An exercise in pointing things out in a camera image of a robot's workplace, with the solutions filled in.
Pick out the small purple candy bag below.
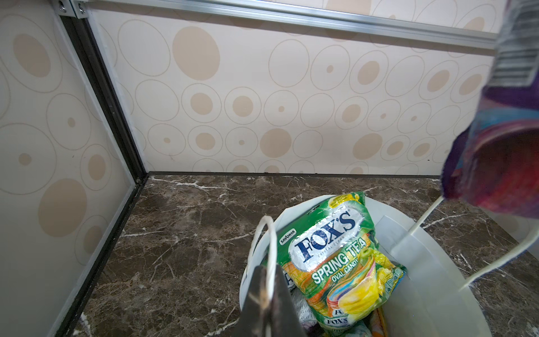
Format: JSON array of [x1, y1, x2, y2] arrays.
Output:
[[291, 288, 319, 336]]

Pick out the white paper bag colourful print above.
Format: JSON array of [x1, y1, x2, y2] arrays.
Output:
[[238, 193, 539, 337]]

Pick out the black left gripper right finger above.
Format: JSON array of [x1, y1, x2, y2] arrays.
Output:
[[269, 265, 306, 337]]

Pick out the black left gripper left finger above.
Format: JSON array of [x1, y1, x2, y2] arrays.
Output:
[[232, 266, 270, 337]]

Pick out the black vertical frame post left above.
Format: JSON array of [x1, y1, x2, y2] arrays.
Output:
[[61, 16, 148, 185]]

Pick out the horizontal aluminium rail back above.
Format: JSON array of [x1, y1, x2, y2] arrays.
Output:
[[50, 0, 500, 51]]

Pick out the yellow green candy bag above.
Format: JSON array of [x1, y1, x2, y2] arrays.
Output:
[[277, 192, 406, 336]]

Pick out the purple berries candy bag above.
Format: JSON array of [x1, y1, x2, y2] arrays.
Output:
[[441, 1, 538, 218]]

